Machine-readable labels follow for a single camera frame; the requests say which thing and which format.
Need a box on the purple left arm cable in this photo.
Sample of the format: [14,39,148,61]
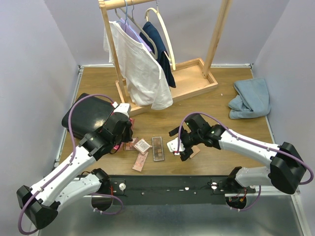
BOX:
[18,93,116,234]

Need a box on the brown eyeshadow palette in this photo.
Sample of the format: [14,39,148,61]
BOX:
[152,137,164,162]

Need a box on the wooden clothes rack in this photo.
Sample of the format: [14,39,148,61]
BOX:
[98,0,232,116]

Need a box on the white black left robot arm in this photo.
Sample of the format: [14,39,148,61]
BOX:
[16,109,132,235]

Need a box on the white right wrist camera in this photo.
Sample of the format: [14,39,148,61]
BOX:
[167,137,185,155]

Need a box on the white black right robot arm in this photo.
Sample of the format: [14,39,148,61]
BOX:
[167,112,307,194]

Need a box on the pink drawer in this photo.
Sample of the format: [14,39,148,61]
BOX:
[113,118,135,151]

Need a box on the navy blue garment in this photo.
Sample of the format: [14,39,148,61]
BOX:
[142,22,176,88]

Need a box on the rose gold square compact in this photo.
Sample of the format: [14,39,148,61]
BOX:
[189,146,200,159]

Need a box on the light blue towel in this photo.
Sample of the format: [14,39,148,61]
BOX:
[228,78,271,119]

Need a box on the grey hanger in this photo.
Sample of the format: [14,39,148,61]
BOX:
[114,0,158,59]

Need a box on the lavender shirt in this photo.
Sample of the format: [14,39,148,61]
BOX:
[116,18,152,53]

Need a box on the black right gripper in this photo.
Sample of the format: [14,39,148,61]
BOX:
[169,125,202,161]

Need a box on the cream wooden hanger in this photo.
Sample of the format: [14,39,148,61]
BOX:
[145,7,176,71]

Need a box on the blue hanger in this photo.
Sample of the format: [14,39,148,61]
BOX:
[119,0,137,33]

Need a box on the white t-shirt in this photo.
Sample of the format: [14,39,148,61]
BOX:
[109,21,173,110]

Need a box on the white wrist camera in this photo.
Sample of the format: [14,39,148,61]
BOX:
[112,102,131,118]
[167,137,185,155]

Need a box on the pink palette lower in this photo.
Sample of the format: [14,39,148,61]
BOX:
[132,152,148,172]

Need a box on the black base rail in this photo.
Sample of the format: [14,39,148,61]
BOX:
[107,175,256,205]

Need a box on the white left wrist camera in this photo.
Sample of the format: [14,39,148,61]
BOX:
[112,102,131,118]

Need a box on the pink palette behind compact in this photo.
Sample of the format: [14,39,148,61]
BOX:
[124,137,138,151]

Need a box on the small square blush compact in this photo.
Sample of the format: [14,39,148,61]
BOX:
[134,139,152,154]

